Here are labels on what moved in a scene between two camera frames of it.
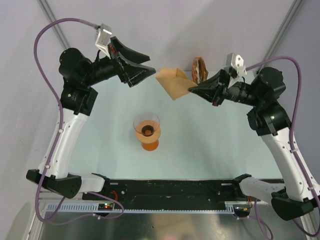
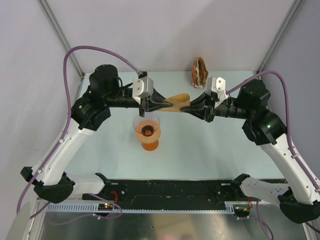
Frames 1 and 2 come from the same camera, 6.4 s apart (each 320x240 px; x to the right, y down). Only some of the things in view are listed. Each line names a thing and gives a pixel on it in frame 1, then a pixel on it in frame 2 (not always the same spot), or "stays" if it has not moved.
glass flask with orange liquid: [150, 147] stays
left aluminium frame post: [51, 19] stays
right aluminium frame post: [282, 29] stays
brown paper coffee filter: [175, 82] -> [178, 101]
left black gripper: [128, 72] -> [160, 102]
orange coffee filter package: [199, 71] stays
